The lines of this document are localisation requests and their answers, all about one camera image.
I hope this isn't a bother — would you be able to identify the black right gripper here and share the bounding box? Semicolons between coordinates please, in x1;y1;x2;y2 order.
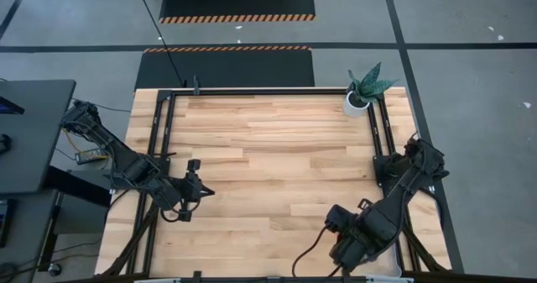
330;226;383;274

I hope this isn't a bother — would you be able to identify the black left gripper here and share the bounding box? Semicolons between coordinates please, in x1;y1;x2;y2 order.
161;176;216;223

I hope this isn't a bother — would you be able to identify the clear plastic basket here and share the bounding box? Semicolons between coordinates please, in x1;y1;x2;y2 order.
375;232;403;278

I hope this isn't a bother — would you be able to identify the black power supply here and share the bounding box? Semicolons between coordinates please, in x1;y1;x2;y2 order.
74;147;108;165

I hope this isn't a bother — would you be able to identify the black striped-edge floor mat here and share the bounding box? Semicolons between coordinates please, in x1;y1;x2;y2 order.
134;45;315;89
159;0;316;24

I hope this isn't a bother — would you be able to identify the black desk leg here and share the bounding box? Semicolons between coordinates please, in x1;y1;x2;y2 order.
41;167;113;208

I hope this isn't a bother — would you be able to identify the white plant pot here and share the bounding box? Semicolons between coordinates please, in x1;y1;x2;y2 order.
342;90;371;118

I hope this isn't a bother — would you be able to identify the green snake plant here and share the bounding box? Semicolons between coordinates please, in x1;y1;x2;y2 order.
347;62;398;107

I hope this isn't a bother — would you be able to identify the grey desk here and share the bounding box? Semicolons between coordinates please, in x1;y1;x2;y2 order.
0;79;77;197

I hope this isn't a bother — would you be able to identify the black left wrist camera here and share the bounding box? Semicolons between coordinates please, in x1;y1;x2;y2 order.
185;159;202;182

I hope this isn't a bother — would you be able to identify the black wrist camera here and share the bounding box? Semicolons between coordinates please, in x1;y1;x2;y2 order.
185;159;202;182
324;204;358;234

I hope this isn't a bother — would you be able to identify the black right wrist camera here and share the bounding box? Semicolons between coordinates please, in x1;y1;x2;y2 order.
324;204;358;234

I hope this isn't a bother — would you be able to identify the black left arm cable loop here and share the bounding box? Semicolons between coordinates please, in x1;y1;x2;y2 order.
159;198;201;224

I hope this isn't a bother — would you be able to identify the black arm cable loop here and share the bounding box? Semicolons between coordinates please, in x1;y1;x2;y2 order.
159;198;201;224
291;225;336;278

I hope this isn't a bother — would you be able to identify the black right arm cable loop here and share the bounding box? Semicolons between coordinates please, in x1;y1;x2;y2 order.
291;225;336;278

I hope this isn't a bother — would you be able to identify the yellow cable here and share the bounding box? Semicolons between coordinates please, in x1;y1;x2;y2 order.
65;125;87;155

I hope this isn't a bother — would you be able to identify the black floor cable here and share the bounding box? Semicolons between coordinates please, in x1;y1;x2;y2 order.
133;0;188;87

